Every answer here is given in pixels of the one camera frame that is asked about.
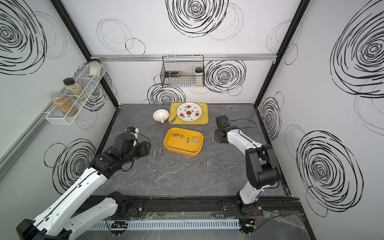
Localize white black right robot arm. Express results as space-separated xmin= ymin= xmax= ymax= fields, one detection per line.
xmin=214 ymin=115 xmax=281 ymax=215

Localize yellow plastic tray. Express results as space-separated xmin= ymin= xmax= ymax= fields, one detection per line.
xmin=169 ymin=103 xmax=209 ymax=125

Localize dark item in basket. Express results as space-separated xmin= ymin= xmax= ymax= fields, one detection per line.
xmin=164 ymin=71 xmax=182 ymax=78

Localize spice jar black lid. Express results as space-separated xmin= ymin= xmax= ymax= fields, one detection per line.
xmin=63 ymin=78 xmax=87 ymax=102

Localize watermelon pattern ceramic plate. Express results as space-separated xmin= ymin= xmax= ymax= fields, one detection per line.
xmin=177 ymin=103 xmax=203 ymax=122

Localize orange white bowl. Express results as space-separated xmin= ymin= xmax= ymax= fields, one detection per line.
xmin=153 ymin=109 xmax=170 ymax=123

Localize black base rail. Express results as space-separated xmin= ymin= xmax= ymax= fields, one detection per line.
xmin=77 ymin=196 xmax=302 ymax=218

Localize spice jar brown powder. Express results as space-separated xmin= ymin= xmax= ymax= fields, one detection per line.
xmin=51 ymin=92 xmax=78 ymax=117

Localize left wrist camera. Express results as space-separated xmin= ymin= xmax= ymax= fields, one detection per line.
xmin=126 ymin=127 xmax=139 ymax=146

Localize black corner frame post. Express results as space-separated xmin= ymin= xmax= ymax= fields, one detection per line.
xmin=255 ymin=0 xmax=311 ymax=109

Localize spice jar white contents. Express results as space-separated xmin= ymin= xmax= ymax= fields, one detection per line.
xmin=89 ymin=59 xmax=102 ymax=79

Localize clear acrylic wall shelf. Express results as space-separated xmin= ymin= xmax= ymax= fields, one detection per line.
xmin=46 ymin=61 xmax=108 ymax=129

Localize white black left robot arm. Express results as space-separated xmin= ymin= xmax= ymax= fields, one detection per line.
xmin=16 ymin=128 xmax=151 ymax=240

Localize black wire wall basket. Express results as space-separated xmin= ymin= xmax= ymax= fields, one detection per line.
xmin=160 ymin=55 xmax=205 ymax=88

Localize white slotted cable duct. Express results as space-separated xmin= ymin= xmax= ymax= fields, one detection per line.
xmin=90 ymin=219 xmax=241 ymax=231

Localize yellow plastic storage box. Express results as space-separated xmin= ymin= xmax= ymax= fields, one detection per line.
xmin=164 ymin=128 xmax=204 ymax=157

